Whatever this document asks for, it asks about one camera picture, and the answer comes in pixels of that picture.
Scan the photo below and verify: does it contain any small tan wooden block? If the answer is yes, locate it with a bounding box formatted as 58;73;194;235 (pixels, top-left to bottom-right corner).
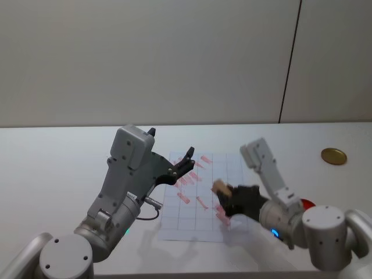
212;179;233;199

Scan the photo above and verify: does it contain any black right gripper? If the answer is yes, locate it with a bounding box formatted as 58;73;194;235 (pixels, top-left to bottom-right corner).
216;184;270;224

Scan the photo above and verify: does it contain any thin dark gripper cable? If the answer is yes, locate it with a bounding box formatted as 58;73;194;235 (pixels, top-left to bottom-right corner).
135;195;164;221

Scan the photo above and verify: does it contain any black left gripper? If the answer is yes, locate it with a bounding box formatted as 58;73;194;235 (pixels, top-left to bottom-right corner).
138;127;196;202

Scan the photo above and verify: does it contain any round gold metal disc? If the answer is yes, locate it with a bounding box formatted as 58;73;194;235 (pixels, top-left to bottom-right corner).
320;147;348;166

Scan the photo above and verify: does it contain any white gridded paper sheet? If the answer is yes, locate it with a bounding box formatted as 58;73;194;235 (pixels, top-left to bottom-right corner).
157;151;251;244

